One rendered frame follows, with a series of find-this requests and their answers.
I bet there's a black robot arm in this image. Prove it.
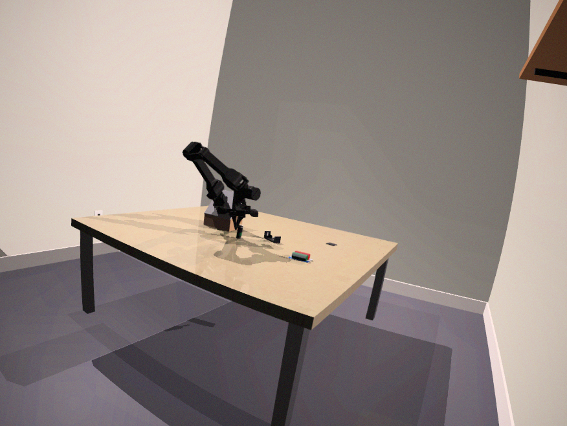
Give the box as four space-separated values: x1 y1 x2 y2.
183 142 261 217

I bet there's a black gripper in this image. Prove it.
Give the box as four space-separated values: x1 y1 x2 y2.
217 196 258 230

